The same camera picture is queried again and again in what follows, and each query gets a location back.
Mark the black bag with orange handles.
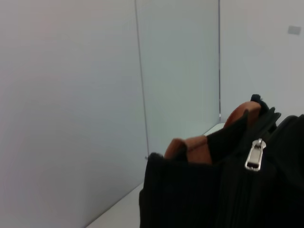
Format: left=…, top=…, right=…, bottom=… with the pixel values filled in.
left=139, top=94, right=304, bottom=228

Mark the silver zipper pull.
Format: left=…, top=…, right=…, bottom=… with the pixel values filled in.
left=244, top=138, right=266, bottom=171

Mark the grey tape patch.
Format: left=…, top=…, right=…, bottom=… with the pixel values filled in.
left=287, top=25, right=302, bottom=35

